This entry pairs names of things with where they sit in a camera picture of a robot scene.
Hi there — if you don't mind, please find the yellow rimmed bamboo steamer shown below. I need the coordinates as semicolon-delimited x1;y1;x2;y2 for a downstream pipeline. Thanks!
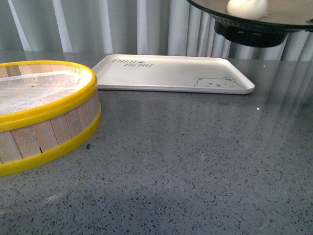
0;60;101;176

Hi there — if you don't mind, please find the grey pleated curtain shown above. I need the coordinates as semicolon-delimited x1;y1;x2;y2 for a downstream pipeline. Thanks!
0;0;313;61

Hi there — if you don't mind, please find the brown plate with black rim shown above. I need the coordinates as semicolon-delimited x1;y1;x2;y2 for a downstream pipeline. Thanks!
190;0;313;47

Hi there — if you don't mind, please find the white steamed bun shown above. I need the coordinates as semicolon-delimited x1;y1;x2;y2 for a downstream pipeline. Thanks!
226;0;268;20

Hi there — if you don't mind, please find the white bear print tray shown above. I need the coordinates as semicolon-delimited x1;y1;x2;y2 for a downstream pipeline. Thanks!
93;54;255;94

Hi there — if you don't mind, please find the white steamer liner cloth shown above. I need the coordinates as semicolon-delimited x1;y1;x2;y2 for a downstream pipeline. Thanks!
0;70;89;115

